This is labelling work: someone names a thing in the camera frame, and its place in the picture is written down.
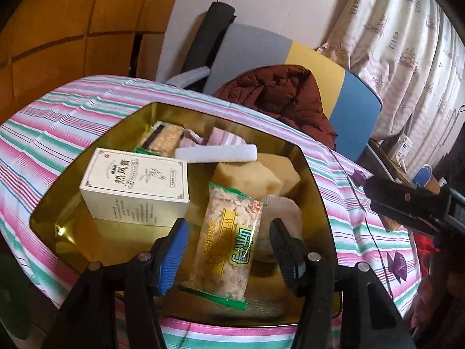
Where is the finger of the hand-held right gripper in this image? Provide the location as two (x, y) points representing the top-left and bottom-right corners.
(363, 176), (453, 241)

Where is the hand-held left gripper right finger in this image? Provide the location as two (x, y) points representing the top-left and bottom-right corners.
(268, 218), (416, 349)

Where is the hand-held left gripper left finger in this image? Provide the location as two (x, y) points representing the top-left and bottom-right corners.
(44, 218), (190, 349)

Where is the white foam net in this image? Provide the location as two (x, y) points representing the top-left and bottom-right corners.
(254, 194), (304, 262)

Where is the green-edged clear snack packet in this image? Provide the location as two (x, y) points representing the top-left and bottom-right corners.
(180, 182), (264, 311)

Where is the white medicine box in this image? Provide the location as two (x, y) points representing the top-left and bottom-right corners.
(79, 148), (190, 228)

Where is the small yellow sponge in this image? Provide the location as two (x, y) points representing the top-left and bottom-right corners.
(256, 153), (302, 193)

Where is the gold metal tin container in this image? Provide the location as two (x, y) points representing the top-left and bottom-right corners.
(29, 102), (344, 326)

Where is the yellow sponge block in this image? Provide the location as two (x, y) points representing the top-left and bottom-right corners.
(211, 161), (284, 199)

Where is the white foam block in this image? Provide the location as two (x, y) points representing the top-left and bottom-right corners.
(175, 143), (258, 163)

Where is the oat bar packet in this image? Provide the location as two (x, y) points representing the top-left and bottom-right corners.
(133, 122), (183, 158)

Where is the pink striped sock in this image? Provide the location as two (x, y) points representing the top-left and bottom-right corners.
(182, 127), (248, 148)

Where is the small blue container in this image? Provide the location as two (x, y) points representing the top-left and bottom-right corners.
(412, 163), (433, 188)

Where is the wooden side desk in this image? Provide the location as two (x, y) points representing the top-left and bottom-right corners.
(367, 136), (447, 197)

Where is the red cloth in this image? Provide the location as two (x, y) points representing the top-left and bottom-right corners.
(409, 231), (465, 339)

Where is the grey yellow blue chair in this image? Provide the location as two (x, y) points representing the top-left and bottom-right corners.
(165, 22), (384, 164)

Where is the patterned white curtain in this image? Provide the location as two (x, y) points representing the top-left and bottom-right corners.
(316, 0), (465, 161)

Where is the maroon quilted jacket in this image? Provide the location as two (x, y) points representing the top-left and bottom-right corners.
(212, 64), (338, 151)

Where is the pink green striped tablecloth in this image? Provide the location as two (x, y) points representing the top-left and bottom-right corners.
(0, 74), (424, 349)

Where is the wooden wardrobe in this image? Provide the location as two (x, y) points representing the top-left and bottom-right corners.
(0, 0), (187, 124)

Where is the black padded post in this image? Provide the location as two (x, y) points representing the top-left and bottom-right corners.
(182, 2), (237, 91)

